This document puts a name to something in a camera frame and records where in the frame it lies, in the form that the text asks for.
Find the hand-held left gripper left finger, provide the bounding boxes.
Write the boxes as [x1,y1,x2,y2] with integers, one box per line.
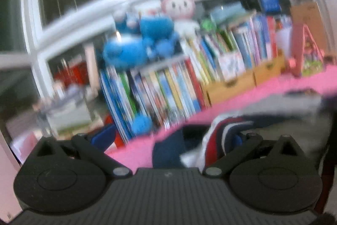
[34,123,133,178]

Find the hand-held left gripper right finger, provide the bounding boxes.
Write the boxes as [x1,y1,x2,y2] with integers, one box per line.
[203,131,303,178]

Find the navy white striped jacket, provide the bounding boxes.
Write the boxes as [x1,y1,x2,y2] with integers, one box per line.
[152,89,336,170]

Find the red plastic crate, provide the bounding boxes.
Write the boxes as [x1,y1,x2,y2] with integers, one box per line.
[104,114,125,148]

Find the blue pompom ball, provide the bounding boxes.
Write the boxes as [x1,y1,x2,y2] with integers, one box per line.
[132,114,153,134]

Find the pink blanket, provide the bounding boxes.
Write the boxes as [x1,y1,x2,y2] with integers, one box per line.
[105,67,337,170]

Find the stack of paper booklets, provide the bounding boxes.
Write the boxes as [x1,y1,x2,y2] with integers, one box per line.
[34,85,100,133]

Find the wooden drawer organizer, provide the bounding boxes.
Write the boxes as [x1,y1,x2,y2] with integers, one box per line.
[201,52,286,107]

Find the red tin box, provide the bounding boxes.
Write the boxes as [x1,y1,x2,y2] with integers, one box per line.
[54,62,88,86]

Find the white pencil print box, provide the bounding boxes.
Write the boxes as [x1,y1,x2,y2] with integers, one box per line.
[217,52,246,80]

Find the row of colourful books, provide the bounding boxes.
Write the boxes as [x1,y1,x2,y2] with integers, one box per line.
[99,13,293,141]

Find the pink triangular dollhouse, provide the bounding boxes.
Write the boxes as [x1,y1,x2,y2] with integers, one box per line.
[287,23,325,78]

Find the white paper sheets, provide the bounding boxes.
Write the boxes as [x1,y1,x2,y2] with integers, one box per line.
[275,28,293,57]

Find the teal booklet stack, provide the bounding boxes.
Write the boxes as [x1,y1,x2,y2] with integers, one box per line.
[211,4,256,25]

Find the brown cardboard box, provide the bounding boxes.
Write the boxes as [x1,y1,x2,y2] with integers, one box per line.
[290,2,328,54]

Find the pink white bunny plush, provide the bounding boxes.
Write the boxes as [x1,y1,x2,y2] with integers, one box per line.
[158,0,201,37]

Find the white window frame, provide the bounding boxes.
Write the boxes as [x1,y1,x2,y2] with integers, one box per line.
[21,0,316,99]

